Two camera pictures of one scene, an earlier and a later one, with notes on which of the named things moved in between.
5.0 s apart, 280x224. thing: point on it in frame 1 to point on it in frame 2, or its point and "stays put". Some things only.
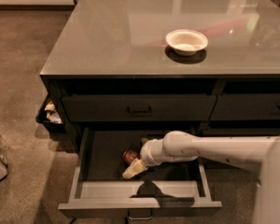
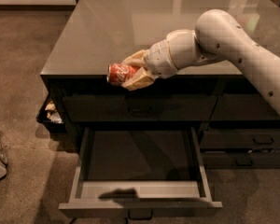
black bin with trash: x=50 y=114 stays put
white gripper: x=147 y=155 to x=158 y=62
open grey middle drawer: x=100 y=183 stays put
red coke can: x=130 y=155 to x=119 y=73
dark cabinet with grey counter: x=209 y=59 stays put
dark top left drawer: x=138 y=108 stays put
